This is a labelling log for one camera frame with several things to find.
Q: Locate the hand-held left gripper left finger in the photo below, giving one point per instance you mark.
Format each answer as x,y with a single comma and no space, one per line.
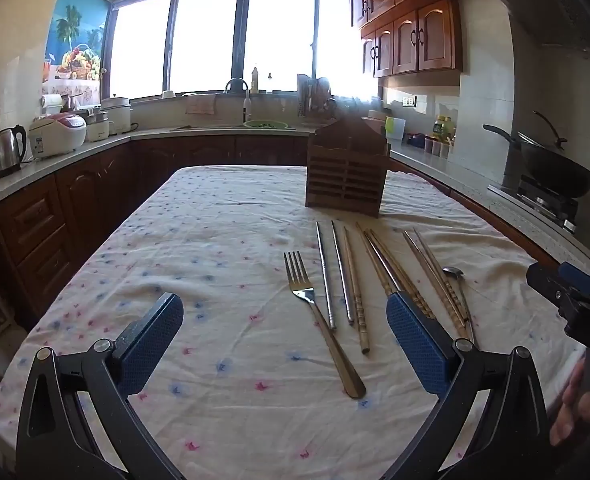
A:
150,340

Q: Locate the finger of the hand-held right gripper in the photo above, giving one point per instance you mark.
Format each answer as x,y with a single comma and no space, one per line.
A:
545,282
577,277

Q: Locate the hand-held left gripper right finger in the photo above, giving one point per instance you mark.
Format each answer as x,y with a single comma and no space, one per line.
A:
417,340

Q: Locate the ridged wooden chopstick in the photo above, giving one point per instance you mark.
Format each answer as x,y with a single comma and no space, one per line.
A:
359,310
422,305

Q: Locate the metal spoon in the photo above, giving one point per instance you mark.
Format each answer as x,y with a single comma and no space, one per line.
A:
452,272

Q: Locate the metal fork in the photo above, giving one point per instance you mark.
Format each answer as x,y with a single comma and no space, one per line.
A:
301,287

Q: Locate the wooden utensil holder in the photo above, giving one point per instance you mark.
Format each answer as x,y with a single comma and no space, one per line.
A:
345,175

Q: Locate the dish rack with utensils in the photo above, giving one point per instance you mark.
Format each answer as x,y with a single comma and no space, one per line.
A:
310,95

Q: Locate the person's right hand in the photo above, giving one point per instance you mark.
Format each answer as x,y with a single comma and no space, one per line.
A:
564,417

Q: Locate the black gas stove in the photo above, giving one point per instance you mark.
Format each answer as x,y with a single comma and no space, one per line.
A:
545,202

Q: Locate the white floral tablecloth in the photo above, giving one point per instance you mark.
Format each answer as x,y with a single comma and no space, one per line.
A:
200,260

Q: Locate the black wok with lid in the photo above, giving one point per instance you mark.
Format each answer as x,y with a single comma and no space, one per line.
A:
550,165

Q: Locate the grey kitchen countertop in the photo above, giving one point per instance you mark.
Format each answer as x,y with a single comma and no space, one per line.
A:
475,175

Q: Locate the dark wooden lower cabinets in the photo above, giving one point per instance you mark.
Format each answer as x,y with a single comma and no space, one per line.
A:
40,220

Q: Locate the yellow green bottle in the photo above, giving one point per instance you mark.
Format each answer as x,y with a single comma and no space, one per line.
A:
442,127

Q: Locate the blue round container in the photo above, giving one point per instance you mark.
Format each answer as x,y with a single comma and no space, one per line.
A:
415,140

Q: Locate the small white electric steamer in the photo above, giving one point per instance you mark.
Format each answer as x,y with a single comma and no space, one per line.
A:
97,130

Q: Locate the kitchen sink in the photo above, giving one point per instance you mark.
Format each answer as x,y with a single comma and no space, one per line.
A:
205,127

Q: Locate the white and pink rice cooker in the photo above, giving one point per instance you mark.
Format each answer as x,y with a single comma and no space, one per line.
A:
57,135

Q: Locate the large white rice cooker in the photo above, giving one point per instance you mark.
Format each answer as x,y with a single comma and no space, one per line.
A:
117,115

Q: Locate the steel electric kettle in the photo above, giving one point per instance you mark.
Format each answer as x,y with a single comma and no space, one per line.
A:
9,152

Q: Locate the pink dish cloth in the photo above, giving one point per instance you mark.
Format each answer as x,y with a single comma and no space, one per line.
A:
200,105

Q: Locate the green colander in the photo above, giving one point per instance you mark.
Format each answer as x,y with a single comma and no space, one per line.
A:
265,124

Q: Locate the small white bowl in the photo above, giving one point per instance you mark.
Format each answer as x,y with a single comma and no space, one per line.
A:
169,94

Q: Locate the curved kitchen faucet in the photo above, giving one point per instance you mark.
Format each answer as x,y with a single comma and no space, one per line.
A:
246,105

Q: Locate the paper towel roll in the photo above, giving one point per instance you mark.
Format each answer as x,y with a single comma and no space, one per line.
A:
52,105

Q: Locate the steel range hood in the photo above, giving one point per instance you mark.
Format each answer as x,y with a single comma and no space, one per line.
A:
550,5

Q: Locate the wooden upper cabinets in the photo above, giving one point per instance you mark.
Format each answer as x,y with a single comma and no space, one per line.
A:
425,35

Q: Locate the yellow dish soap bottle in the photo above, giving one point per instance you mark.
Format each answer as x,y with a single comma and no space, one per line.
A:
254,80

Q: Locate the large kitchen window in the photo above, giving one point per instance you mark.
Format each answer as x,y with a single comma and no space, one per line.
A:
205,35

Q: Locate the white wall socket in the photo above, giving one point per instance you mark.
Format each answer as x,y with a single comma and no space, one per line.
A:
410,101

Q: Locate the fruit and palm wall poster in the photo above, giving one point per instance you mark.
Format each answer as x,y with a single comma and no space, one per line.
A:
77,35

